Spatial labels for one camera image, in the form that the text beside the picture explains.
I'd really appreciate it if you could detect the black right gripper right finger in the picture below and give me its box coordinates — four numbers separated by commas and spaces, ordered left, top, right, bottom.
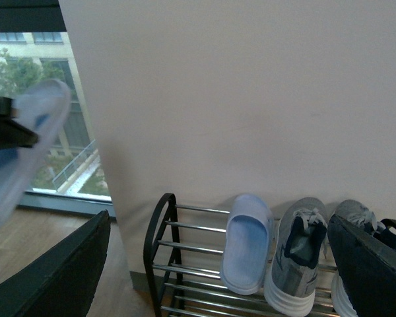
328, 215, 396, 316

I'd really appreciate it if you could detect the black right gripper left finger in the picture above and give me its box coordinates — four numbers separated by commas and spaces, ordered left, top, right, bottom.
0, 210, 111, 316

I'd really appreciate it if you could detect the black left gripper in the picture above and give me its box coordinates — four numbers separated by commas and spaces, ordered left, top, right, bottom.
0, 96, 39, 150

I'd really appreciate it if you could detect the light blue slide sandal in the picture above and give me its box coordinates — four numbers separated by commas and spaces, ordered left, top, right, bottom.
220, 194, 274, 295
0, 79, 71, 226

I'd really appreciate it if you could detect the grey knit sneaker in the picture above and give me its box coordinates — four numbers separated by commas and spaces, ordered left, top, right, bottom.
263, 197, 327, 316
331, 199, 396, 316

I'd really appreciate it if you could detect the black metal shoe rack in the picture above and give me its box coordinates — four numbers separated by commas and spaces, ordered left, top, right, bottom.
143, 193, 396, 317

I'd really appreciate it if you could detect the dark window frame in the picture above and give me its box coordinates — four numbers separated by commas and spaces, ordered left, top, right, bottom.
0, 1, 107, 225

